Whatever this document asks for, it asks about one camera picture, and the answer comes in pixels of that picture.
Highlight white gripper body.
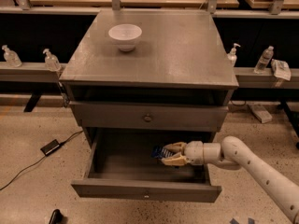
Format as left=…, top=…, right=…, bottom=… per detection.
left=184, top=141, right=204, bottom=165

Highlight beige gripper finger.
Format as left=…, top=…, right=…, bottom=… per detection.
left=162, top=153, right=188, bottom=166
left=164, top=142, right=186, bottom=153

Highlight blue rxbar blueberry wrapper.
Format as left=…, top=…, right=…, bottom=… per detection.
left=151, top=146, right=174, bottom=160

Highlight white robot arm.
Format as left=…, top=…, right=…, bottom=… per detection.
left=162, top=136, right=299, bottom=224

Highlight open grey middle drawer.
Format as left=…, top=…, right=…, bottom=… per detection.
left=72, top=128, right=221, bottom=203

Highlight grey wooden drawer cabinet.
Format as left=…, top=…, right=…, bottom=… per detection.
left=60, top=9, right=238, bottom=141

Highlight closed grey top drawer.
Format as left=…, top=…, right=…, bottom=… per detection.
left=70, top=102, right=228, bottom=133

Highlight grey block on floor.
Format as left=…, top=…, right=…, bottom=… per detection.
left=249, top=105, right=273, bottom=124

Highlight right sanitizer pump bottle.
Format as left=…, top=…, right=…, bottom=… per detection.
left=227, top=43, right=240, bottom=66

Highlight sanitizer pump bottle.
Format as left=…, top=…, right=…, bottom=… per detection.
left=2, top=45, right=22, bottom=67
left=43, top=49, right=62, bottom=72
left=227, top=43, right=240, bottom=66

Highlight crumpled white packet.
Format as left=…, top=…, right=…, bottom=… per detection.
left=271, top=59, right=292, bottom=81

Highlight white ceramic bowl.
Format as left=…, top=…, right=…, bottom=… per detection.
left=108, top=24, right=142, bottom=51

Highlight black power adapter brick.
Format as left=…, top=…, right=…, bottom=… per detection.
left=40, top=139, right=60, bottom=156

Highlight black object on floor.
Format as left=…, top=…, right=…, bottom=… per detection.
left=49, top=209, right=64, bottom=224

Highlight far left sanitizer pump bottle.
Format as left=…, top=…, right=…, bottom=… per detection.
left=2, top=45, right=22, bottom=67

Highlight black power cable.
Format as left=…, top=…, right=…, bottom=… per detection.
left=0, top=130, right=84, bottom=192

